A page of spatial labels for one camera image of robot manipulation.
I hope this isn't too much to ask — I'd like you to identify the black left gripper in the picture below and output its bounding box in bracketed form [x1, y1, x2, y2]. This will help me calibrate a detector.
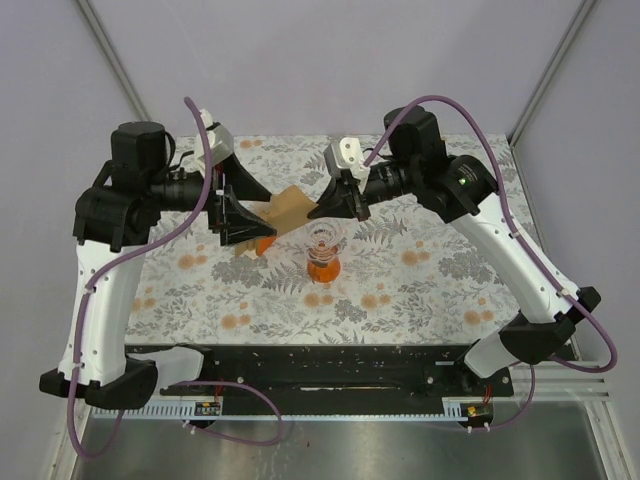
[148, 152, 278, 243]

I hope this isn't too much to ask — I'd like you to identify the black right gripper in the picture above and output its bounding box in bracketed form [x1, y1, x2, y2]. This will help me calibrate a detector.
[307, 158, 419, 223]

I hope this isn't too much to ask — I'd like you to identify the clear glass dripper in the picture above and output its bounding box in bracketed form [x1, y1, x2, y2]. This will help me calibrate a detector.
[303, 219, 346, 250]

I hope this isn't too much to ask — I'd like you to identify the orange coffee filter box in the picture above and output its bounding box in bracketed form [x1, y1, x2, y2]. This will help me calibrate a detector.
[235, 236, 277, 259]

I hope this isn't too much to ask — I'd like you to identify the brown paper coffee filter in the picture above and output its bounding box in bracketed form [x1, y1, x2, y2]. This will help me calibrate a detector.
[253, 185, 317, 237]

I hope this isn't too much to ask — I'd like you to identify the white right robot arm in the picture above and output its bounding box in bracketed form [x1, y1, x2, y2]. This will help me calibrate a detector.
[308, 106, 601, 396]

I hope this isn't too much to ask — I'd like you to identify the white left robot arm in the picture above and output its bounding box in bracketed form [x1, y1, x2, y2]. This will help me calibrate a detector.
[39, 120, 276, 410]

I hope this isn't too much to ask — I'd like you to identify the orange glass carafe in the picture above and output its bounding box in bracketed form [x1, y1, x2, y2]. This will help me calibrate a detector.
[307, 245, 341, 284]

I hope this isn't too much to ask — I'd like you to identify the floral patterned tablecloth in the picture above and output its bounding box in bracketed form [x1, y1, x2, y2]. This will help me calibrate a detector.
[122, 132, 572, 346]

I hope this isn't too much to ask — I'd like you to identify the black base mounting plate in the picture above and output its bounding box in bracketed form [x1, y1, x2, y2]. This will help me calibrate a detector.
[95, 345, 514, 413]

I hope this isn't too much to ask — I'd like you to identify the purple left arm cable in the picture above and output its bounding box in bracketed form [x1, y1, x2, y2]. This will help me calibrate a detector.
[66, 96, 284, 459]

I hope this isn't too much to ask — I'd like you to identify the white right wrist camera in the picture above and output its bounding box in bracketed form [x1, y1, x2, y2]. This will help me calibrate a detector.
[323, 137, 369, 180]

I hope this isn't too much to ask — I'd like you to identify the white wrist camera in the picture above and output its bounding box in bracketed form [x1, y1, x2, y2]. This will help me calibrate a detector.
[194, 109, 234, 176]
[323, 137, 369, 180]

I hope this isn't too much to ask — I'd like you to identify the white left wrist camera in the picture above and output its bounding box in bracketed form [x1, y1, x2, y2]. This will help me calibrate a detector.
[194, 109, 234, 176]

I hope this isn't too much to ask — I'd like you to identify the light blue cable duct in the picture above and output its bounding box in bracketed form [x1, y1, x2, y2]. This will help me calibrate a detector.
[92, 397, 492, 420]

